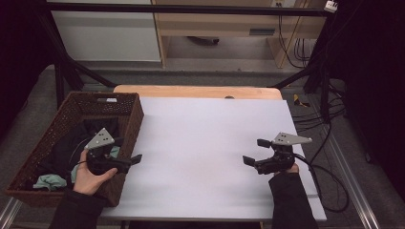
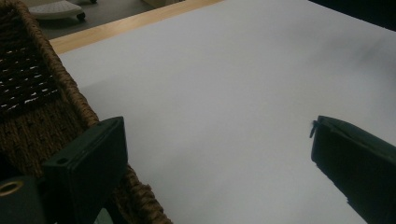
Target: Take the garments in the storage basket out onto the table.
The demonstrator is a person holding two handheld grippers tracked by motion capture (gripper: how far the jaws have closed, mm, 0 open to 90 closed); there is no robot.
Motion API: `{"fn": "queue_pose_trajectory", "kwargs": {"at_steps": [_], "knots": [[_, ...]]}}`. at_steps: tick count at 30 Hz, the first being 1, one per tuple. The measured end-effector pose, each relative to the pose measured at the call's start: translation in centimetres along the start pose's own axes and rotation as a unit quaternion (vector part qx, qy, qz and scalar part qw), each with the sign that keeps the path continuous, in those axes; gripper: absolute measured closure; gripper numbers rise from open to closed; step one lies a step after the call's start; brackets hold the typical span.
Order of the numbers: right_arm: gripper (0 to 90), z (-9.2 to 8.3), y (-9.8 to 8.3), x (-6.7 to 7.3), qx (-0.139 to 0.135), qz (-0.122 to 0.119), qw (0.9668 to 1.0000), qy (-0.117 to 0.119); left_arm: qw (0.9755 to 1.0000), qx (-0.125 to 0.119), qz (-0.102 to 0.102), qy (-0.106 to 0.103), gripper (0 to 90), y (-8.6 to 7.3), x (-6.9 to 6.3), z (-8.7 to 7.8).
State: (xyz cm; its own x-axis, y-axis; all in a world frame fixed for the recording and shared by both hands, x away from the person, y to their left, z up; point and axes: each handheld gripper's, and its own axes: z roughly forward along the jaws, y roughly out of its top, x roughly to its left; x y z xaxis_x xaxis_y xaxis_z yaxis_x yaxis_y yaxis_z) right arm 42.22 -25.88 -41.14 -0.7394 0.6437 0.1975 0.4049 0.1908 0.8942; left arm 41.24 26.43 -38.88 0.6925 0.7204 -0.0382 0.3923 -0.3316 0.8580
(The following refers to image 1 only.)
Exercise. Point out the brown wicker basket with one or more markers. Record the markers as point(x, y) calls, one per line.
point(127, 114)

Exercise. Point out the black metal frame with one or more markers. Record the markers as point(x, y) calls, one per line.
point(191, 9)

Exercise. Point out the mint green cloth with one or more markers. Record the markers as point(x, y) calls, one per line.
point(51, 182)

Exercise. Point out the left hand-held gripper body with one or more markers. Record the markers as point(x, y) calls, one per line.
point(99, 140)

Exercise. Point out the yellow and black object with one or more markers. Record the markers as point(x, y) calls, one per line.
point(298, 100)

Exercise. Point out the person's right hand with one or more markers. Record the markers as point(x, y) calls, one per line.
point(291, 169)

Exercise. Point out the black curtain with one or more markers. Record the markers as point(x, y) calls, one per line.
point(372, 79)
point(19, 57)

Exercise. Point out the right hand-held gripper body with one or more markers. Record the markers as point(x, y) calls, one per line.
point(281, 157)

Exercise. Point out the silver metal rail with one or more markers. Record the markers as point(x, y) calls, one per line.
point(353, 184)
point(8, 213)

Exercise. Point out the white table board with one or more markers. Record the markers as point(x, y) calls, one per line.
point(197, 152)

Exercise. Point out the white cabinet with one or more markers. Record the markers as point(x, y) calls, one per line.
point(105, 38)

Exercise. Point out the white power strip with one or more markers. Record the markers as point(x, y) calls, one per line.
point(331, 5)

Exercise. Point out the dark clothing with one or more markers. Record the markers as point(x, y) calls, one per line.
point(68, 148)

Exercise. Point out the person's left hand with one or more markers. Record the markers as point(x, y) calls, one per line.
point(86, 179)

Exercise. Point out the wooden table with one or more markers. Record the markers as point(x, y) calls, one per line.
point(191, 91)

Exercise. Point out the light wooden desk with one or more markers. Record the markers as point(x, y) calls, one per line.
point(207, 24)

